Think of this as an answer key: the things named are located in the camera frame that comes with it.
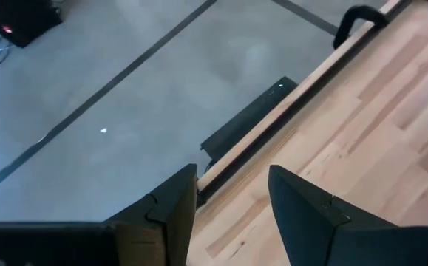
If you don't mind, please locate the black device with red lights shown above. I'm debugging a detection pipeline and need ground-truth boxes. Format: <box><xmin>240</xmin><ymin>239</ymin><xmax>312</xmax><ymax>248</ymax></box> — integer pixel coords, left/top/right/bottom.
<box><xmin>0</xmin><ymin>0</ymin><xmax>64</xmax><ymax>49</ymax></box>

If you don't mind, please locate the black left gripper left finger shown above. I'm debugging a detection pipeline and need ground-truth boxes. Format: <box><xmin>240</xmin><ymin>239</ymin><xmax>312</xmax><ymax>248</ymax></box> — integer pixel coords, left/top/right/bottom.
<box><xmin>102</xmin><ymin>163</ymin><xmax>199</xmax><ymax>266</ymax></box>

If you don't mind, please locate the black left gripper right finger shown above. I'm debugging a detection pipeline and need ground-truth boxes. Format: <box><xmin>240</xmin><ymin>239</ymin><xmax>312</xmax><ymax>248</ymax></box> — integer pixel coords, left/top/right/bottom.
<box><xmin>268</xmin><ymin>165</ymin><xmax>427</xmax><ymax>266</ymax></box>

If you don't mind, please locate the black aluminium table frame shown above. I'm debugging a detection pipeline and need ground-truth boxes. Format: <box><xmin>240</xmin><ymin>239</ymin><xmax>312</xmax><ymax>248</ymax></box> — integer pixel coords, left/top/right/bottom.
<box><xmin>196</xmin><ymin>0</ymin><xmax>416</xmax><ymax>208</ymax></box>

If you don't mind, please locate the black table handle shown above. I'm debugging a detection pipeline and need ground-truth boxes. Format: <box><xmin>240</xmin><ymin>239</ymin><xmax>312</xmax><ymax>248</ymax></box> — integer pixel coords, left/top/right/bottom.
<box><xmin>333</xmin><ymin>4</ymin><xmax>389</xmax><ymax>50</ymax></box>

